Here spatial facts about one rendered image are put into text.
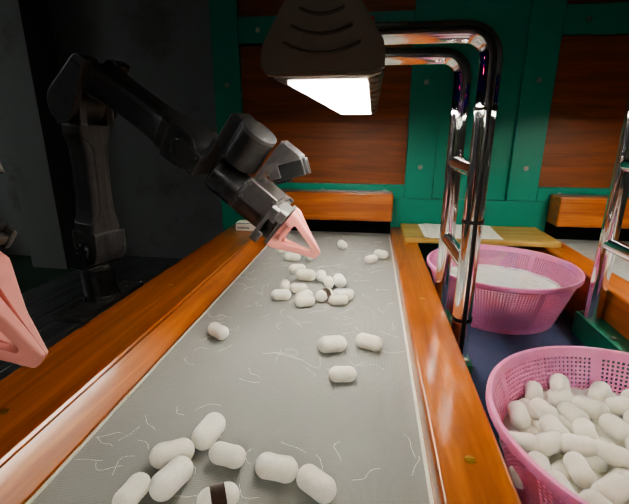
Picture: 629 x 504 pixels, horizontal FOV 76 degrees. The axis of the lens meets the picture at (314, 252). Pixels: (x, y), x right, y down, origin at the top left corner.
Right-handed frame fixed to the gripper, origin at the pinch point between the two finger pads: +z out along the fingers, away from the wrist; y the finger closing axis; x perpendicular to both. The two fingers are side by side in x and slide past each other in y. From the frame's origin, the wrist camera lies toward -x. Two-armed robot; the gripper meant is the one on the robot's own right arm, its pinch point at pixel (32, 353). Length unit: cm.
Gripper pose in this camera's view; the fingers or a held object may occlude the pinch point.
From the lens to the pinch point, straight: 35.2
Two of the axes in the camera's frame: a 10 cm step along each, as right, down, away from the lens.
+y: 1.4, -2.9, 9.5
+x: -6.3, 7.1, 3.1
